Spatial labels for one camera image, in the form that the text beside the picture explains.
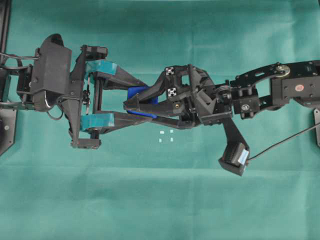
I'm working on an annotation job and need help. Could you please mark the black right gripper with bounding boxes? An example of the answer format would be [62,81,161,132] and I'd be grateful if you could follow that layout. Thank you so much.
[123,64,234,130]

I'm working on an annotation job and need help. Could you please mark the black table frame rail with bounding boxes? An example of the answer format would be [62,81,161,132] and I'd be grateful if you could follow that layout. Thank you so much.
[0,0,12,53]

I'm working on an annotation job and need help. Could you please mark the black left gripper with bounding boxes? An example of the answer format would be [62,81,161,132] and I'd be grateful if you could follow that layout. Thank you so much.
[60,45,154,149]

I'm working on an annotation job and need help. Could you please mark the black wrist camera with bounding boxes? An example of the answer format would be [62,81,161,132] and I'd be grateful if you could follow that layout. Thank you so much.
[30,33,72,112]
[218,117,251,177]

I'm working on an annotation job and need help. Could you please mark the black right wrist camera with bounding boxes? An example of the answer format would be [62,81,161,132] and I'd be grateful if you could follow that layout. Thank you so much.
[218,117,251,177]

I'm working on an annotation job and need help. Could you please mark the black camera cable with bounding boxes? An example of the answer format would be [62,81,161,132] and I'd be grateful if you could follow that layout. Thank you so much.
[246,122,320,165]

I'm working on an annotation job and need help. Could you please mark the white tape marks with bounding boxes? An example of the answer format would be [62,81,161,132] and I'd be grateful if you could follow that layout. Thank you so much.
[158,129,174,144]

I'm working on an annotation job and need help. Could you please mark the green table cloth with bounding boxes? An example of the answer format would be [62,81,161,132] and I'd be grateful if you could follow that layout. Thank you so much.
[0,0,320,240]

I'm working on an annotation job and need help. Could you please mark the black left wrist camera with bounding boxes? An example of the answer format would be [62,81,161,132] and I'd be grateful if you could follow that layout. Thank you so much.
[30,33,72,112]

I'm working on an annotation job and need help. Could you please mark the blue block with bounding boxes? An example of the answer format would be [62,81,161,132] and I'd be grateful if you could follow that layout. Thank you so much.
[127,86,158,119]

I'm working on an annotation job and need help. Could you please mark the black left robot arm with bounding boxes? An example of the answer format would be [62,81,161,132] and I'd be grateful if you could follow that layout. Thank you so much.
[0,37,153,153]

